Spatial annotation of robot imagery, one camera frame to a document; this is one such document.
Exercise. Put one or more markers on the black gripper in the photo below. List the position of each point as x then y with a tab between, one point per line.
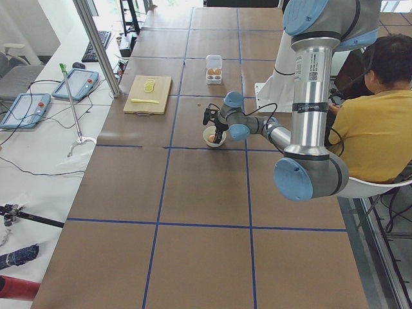
221	126

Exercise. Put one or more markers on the clear plastic egg box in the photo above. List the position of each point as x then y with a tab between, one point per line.
213	61

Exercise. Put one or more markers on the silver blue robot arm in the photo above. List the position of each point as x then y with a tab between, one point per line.
317	29

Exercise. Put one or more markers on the white bowl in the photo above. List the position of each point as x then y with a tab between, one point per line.
210	131

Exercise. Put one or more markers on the wooden cutting board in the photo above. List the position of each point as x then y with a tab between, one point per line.
160	93

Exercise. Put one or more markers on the lemon slices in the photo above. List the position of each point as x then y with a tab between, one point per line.
149	85

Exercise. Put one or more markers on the yellow plastic knife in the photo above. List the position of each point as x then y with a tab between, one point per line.
149	101

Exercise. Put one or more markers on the silver reacher grabber stick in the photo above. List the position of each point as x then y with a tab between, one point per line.
81	139

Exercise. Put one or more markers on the white seat chair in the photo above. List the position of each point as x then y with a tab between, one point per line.
356	188

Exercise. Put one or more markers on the blue teach pendant far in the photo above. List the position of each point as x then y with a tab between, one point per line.
80	81

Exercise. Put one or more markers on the blue teach pendant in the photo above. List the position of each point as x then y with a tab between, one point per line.
80	81
26	111

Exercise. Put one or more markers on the person in yellow shirt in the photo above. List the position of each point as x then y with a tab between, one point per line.
372	134

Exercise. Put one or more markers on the black computer mouse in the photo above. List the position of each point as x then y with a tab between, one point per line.
78	65

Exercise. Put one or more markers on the blue teach pendant near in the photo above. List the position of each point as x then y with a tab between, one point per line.
26	111

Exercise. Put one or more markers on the grey office chair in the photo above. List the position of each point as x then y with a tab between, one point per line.
17	74

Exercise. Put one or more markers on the black tripod rod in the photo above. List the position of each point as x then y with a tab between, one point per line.
11	212

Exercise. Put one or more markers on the dark blue folded umbrella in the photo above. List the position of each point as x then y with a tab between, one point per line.
19	257

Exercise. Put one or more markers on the red cylinder object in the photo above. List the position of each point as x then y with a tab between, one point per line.
18	289

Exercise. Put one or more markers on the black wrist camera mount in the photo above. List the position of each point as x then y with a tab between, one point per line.
209	114

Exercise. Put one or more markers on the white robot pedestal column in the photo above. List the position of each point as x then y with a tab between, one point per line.
278	91

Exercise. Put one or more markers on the aluminium frame post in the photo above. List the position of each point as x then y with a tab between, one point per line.
89	25

